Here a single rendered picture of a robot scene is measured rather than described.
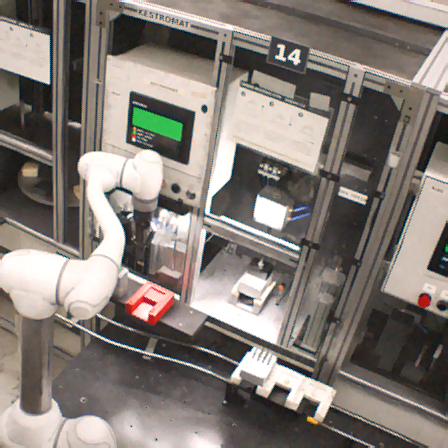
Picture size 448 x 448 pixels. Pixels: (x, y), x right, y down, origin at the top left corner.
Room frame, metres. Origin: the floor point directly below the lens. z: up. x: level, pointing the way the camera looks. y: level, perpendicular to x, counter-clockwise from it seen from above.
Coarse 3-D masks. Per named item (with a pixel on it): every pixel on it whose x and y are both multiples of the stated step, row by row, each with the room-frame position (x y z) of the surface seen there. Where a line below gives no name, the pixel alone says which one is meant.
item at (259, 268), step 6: (264, 258) 1.91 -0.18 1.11; (252, 264) 1.91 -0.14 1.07; (258, 264) 1.92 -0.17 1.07; (264, 264) 1.93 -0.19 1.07; (270, 264) 1.93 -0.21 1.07; (252, 270) 1.90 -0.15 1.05; (258, 270) 1.89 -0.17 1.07; (264, 270) 1.89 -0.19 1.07; (270, 270) 1.91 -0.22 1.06; (258, 276) 1.89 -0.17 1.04; (264, 276) 1.88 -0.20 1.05
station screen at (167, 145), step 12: (132, 108) 1.87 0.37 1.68; (144, 108) 1.85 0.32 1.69; (156, 108) 1.83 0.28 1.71; (132, 120) 1.86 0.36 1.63; (180, 120) 1.80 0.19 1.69; (132, 132) 1.86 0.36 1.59; (144, 132) 1.85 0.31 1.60; (156, 132) 1.83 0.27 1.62; (144, 144) 1.84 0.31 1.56; (156, 144) 1.83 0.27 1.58; (168, 144) 1.81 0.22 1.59; (180, 144) 1.80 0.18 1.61; (180, 156) 1.79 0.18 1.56
